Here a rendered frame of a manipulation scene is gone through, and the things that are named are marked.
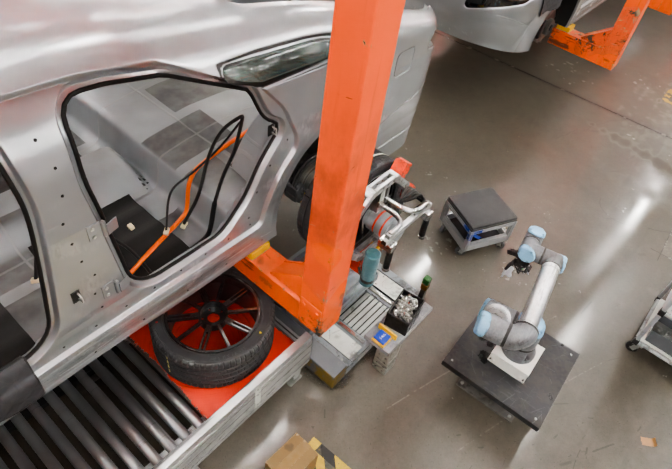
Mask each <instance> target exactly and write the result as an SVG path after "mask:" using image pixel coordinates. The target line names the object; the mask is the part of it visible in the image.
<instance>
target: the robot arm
mask: <svg viewBox="0 0 672 469"><path fill-rule="evenodd" d="M545 235H546V233H545V231H544V230H543V229H542V228H540V227H538V226H530V227H529V229H528V231H527V233H526V235H525V237H524V239H523V241H522V243H521V245H520V246H519V249H518V250H515V249H507V254H509V255H512V256H515V257H516V258H514V259H513V260H512V261H511V262H509V263H508V264H507V265H506V267H505V268H504V270H503V272H502V274H501V277H503V276H504V275H506V276H507V277H511V276H512V273H511V272H512V271H513V270H514V267H512V266H513V265H514V266H515V268H516V270H517V271H516V272H517V273H518V274H519V273H520V272H521V273H522V272H523V274H525V273H527V274H528V275H529V272H530V270H531V268H532V265H531V264H530V262H535V263H537V264H540V265H542V268H541V270H540V272H539V275H538V277H537V279H536V282H535V284H534V286H533V289H532V291H531V293H530V296H529V298H528V300H527V303H526V305H525V307H524V310H523V312H522V313H521V312H519V311H516V310H514V309H512V308H510V307H508V306H506V305H504V304H502V303H500V302H497V301H495V300H494V299H490V298H487V299H486V300H485V302H484V304H483V305H482V307H481V309H480V311H479V314H478V317H477V321H476V323H475V326H474V329H473V332H474V333H475V334H476V335H477V336H479V337H482V338H484V339H486V340H488V341H490V342H492V343H494V344H496V345H498V346H500V347H501V349H502V352H503V353H504V355H505V356H506V357H507V358H508V359H509V360H511V361H512V362H514V363H517V364H528V363H530V362H531V361H532V360H533V359H534V357H535V355H536V346H537V345H538V343H539V341H540V339H541V338H542V336H543V335H544V331H545V322H544V320H543V319H542V316H543V313H544V310H545V308H546V305H547V303H548V300H549V298H550V295H551V293H552V290H553V288H554V285H555V283H556V280H557V277H558V275H559V274H561V273H562V272H563V271H564V269H565V266H566V263H567V257H565V256H563V255H562V254H559V253H556V252H554V251H552V250H549V249H547V248H545V247H543V246H540V245H541V243H542V241H543V239H544V238H545ZM529 269H530V270H529Z"/></svg>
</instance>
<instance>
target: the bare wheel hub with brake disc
mask: <svg viewBox="0 0 672 469"><path fill-rule="evenodd" d="M316 159H317V155H314V156H312V157H311V158H309V159H308V160H307V161H306V162H305V163H304V164H303V165H302V166H301V168H300V169H299V170H298V172H297V174H296V175H295V177H294V180H293V182H292V186H293V187H294V188H295V186H296V185H297V184H299V183H300V182H301V183H303V184H304V185H305V188H304V190H303V191H302V193H303V194H304V193H305V192H306V190H307V188H308V186H309V184H310V183H311V181H312V179H313V178H314V176H315V168H316Z"/></svg>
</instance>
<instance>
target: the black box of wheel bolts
mask: <svg viewBox="0 0 672 469"><path fill-rule="evenodd" d="M424 303H425V300H423V299H421V298H420V297H418V296H416V295H414V294H412V293H411V292H409V291H407V290H405V289H403V290H402V291H401V293H400V294H399V295H398V297H397V298H396V300H395V301H394V303H393V304H392V305H391V307H390V308H389V310H388V311H387V314H386V318H385V321H384V325H386V326H388V327H390V328H391V329H393V330H395V331H396V332H398V333H400V334H402V335H403V336H406V334H407V333H408V331H409V330H410V328H411V326H412V325H413V324H414V322H415V320H416V319H417V318H418V316H419V314H420V312H421V310H422V307H423V305H424Z"/></svg>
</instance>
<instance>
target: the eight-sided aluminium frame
mask: <svg viewBox="0 0 672 469"><path fill-rule="evenodd" d="M387 179H388V180H387ZM383 182H384V183H383ZM395 182H396V183H397V185H396V189H395V193H394V197H393V200H394V199H398V198H399V197H400V193H402V192H403V190H404V189H405V188H406V187H407V186H409V185H410V183H409V182H408V181H407V180H405V179H404V178H402V177H401V175H399V174H398V173H396V172H394V171H393V170H391V169H390V170H389V171H387V172H386V173H384V174H383V175H382V176H380V177H379V178H378V179H376V180H375V181H374V182H372V183H371V184H369V185H367V188H366V192H365V197H364V199H365V198H366V200H365V202H364V203H363V206H365V208H364V209H363V211H362V212H361V216H360V219H361V218H362V216H363V215H364V213H365V211H366V210H367V208H368V207H369V205H370V204H371V202H372V201H373V200H374V198H375V197H376V196H378V195H379V194H380V193H381V192H382V191H384V190H385V189H387V188H388V187H389V186H391V185H392V184H393V183H395ZM380 183H382V184H381V185H380V186H378V185H379V184H380ZM377 186H378V187H377ZM376 187H377V188H376ZM375 188H376V189H375ZM401 189H402V192H401ZM390 208H391V209H392V210H394V211H395V212H396V213H397V214H398V215H399V216H400V214H401V212H402V210H400V209H399V208H397V207H395V206H393V205H391V207H390ZM379 238H380V237H379V236H378V235H377V234H375V233H373V234H372V235H371V236H370V237H369V238H368V239H366V240H365V241H364V242H363V243H362V244H360V245H359V246H358V247H357V248H356V249H354V250H353V255H352V259H351V260H352V261H356V262H359V261H360V260H362V258H363V257H364V256H365V251H366V250H367V249H368V248H375V247H376V246H378V245H377V241H378V239H379ZM373 241H374V242H373ZM371 242H373V243H372V244H370V243H371ZM369 244H370V245H369ZM368 245H369V246H368ZM367 246H368V247H367ZM365 247H367V248H366V249H364V248H365ZM363 249H364V250H363ZM362 250H363V251H362ZM360 251H362V252H361V253H360Z"/></svg>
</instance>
